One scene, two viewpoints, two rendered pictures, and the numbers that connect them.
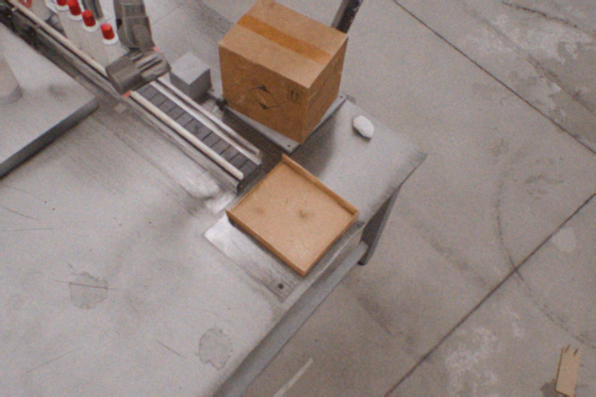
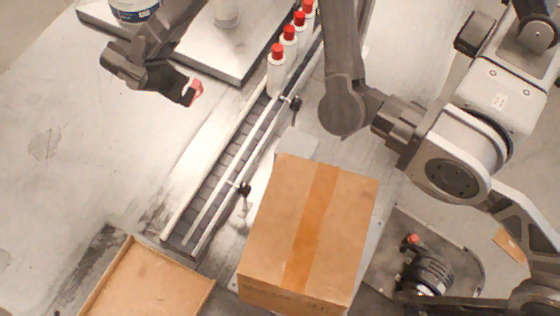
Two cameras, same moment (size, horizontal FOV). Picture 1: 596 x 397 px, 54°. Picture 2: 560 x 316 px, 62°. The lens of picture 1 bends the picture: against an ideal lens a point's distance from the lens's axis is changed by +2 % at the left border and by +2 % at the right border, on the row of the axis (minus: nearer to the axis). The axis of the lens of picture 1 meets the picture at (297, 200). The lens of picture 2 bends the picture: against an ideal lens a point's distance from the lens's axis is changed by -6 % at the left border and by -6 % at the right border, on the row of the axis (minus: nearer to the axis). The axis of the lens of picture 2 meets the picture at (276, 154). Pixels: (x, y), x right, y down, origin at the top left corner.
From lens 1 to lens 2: 1.12 m
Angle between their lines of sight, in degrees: 36
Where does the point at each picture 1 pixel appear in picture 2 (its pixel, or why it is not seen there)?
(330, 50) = (310, 287)
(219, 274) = (65, 249)
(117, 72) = (111, 49)
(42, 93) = (232, 41)
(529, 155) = not seen: outside the picture
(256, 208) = (144, 268)
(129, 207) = (129, 149)
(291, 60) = (276, 240)
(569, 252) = not seen: outside the picture
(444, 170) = not seen: outside the picture
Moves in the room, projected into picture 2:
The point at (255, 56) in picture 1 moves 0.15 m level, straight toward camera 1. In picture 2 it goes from (271, 196) to (203, 212)
